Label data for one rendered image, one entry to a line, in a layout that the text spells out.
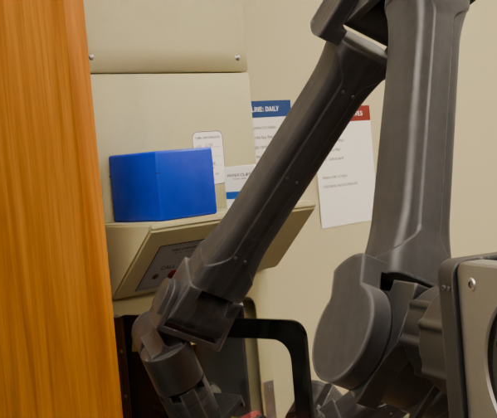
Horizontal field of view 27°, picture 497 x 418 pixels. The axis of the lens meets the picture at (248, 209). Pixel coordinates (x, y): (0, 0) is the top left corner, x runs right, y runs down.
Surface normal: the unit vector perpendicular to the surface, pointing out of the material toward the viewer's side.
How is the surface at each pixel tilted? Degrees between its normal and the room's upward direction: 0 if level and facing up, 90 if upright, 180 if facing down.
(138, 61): 90
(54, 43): 90
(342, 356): 63
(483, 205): 90
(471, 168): 90
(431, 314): 56
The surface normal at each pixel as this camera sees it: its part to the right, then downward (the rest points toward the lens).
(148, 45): 0.71, -0.03
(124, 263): -0.70, 0.10
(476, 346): -0.92, 0.10
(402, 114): -0.83, -0.38
